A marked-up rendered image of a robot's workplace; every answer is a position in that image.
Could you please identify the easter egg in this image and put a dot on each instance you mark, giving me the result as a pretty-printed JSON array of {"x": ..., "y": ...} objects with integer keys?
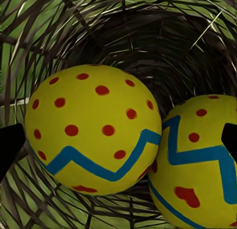
[
  {"x": 94, "y": 128},
  {"x": 193, "y": 180}
]

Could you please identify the wicker basket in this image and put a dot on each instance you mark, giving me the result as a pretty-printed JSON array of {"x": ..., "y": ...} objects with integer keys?
[{"x": 101, "y": 29}]

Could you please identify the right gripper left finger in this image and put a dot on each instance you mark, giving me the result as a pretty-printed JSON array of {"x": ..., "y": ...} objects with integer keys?
[{"x": 12, "y": 139}]

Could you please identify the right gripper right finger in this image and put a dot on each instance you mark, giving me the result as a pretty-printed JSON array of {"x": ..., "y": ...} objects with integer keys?
[{"x": 229, "y": 139}]

